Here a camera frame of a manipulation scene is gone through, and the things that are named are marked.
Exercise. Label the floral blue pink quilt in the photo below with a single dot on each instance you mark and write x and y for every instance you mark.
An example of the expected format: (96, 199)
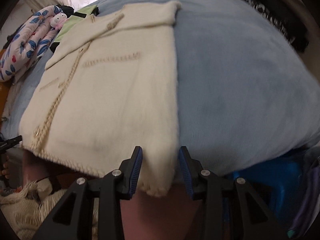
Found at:
(29, 44)

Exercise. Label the green black folded garment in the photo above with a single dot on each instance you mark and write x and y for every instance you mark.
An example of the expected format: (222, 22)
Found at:
(75, 18)

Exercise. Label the blue fleece bed sheet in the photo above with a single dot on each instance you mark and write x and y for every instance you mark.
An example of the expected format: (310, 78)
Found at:
(244, 95)

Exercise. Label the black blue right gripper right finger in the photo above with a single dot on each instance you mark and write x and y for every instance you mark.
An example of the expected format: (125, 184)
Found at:
(232, 209)

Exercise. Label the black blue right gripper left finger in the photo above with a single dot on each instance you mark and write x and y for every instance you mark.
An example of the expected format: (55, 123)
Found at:
(72, 216)

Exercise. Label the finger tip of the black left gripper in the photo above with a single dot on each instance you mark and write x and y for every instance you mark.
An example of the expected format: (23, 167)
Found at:
(10, 143)

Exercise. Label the cream fuzzy knit sweater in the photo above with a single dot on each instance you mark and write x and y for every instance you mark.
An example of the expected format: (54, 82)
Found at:
(111, 85)

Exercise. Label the black white patterned fabric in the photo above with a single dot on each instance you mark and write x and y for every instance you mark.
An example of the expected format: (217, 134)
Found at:
(283, 18)

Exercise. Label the white pink cat plush toy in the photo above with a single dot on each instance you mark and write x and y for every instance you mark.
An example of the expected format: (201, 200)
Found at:
(58, 21)

